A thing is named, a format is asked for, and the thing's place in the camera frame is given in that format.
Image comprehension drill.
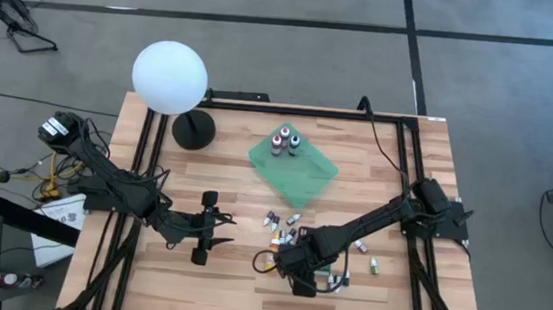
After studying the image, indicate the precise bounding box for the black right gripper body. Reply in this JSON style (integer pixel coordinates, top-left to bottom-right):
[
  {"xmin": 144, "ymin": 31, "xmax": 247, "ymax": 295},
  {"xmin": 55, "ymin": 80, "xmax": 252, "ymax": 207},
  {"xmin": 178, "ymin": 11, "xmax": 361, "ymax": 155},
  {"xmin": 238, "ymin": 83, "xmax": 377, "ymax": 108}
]
[{"xmin": 274, "ymin": 235, "xmax": 333, "ymax": 300}]

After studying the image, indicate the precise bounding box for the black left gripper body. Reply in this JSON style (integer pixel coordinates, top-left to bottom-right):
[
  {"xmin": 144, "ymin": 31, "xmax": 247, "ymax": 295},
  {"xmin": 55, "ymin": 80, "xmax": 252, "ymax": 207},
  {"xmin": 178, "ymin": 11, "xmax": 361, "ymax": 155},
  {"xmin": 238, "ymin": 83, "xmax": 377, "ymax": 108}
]
[{"xmin": 171, "ymin": 189, "xmax": 220, "ymax": 267}]

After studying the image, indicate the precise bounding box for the large yellow food coloring bottle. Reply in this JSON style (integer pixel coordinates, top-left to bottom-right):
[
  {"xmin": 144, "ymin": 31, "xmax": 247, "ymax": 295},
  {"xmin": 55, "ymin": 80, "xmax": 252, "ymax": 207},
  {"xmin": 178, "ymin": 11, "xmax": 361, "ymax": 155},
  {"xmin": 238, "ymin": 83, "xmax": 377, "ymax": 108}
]
[{"xmin": 264, "ymin": 232, "xmax": 283, "ymax": 272}]

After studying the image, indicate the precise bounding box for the large black food coloring bottle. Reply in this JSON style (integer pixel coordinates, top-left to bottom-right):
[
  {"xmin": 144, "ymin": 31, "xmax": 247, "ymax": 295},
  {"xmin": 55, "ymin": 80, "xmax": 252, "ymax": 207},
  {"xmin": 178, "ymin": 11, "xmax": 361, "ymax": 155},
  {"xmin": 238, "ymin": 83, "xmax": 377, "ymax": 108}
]
[{"xmin": 286, "ymin": 134, "xmax": 302, "ymax": 158}]

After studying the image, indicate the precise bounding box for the large pink food coloring bottle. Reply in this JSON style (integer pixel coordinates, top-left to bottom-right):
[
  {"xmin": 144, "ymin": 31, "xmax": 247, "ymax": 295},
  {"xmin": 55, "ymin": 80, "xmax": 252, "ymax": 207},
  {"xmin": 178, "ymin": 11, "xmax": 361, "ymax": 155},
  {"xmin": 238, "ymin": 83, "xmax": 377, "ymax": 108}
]
[{"xmin": 277, "ymin": 126, "xmax": 293, "ymax": 148}]

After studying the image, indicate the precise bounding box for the green translucent plastic tray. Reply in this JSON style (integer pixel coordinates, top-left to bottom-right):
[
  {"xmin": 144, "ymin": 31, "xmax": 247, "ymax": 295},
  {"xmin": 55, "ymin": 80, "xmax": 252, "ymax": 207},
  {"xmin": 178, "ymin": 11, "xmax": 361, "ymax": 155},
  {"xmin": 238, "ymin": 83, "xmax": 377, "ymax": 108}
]
[{"xmin": 243, "ymin": 119, "xmax": 344, "ymax": 213}]

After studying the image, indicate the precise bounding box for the black bar device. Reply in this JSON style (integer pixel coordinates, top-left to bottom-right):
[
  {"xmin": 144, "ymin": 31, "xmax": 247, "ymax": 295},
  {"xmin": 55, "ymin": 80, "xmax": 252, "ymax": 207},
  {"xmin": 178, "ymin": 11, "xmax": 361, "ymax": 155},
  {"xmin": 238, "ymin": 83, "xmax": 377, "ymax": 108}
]
[{"xmin": 207, "ymin": 87, "xmax": 272, "ymax": 105}]

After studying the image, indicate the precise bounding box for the white cardboard box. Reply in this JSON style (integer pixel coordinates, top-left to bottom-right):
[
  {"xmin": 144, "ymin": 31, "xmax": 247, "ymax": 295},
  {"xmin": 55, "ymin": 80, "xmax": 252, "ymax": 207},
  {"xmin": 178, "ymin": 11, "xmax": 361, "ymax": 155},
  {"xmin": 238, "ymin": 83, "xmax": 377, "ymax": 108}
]
[{"xmin": 27, "ymin": 188, "xmax": 89, "ymax": 272}]

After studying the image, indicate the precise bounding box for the white globe lamp black base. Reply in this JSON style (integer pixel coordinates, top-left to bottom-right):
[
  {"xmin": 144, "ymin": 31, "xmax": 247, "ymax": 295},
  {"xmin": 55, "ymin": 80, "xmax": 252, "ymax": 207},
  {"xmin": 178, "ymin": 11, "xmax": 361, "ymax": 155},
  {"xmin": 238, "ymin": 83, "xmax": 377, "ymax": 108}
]
[{"xmin": 125, "ymin": 36, "xmax": 225, "ymax": 154}]

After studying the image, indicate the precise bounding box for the black floor beam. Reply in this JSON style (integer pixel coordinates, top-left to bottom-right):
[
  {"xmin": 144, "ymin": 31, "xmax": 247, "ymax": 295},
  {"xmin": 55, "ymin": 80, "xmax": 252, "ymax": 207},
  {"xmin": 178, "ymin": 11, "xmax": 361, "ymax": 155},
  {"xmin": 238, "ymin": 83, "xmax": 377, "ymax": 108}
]
[{"xmin": 0, "ymin": 190, "xmax": 85, "ymax": 249}]

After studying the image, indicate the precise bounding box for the red white floor object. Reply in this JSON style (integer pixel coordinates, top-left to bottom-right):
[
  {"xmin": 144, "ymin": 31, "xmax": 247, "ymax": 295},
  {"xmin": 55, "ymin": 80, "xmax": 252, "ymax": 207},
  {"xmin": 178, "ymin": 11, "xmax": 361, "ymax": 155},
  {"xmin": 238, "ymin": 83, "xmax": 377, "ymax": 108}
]
[{"xmin": 0, "ymin": 270, "xmax": 45, "ymax": 292}]

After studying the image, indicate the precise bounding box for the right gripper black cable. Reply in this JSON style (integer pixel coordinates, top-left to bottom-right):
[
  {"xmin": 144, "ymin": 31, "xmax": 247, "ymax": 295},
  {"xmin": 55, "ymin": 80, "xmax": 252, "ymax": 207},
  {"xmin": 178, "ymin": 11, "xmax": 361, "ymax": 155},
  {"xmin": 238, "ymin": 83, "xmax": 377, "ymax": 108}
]
[{"xmin": 251, "ymin": 249, "xmax": 279, "ymax": 275}]

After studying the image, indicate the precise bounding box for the black aluminium table frame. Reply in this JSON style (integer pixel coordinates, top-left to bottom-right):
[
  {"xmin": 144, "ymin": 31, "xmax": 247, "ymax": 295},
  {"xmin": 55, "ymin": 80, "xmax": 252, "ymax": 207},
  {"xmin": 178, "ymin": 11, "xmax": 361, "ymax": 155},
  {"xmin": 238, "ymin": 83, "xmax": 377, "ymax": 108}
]
[{"xmin": 57, "ymin": 85, "xmax": 504, "ymax": 310}]

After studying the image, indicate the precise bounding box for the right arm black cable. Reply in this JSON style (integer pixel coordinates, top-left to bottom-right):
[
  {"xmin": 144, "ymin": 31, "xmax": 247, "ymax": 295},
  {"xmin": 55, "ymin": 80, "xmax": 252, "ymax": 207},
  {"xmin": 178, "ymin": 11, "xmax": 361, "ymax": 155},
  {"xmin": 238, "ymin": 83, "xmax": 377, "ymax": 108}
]
[{"xmin": 351, "ymin": 95, "xmax": 421, "ymax": 188}]

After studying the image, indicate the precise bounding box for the yellow coiled cable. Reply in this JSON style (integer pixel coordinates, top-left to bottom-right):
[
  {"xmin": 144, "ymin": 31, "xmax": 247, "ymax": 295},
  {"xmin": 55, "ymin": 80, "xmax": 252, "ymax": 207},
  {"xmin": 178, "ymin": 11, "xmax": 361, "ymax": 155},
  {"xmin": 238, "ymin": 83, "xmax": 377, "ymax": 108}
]
[{"xmin": 40, "ymin": 149, "xmax": 88, "ymax": 205}]

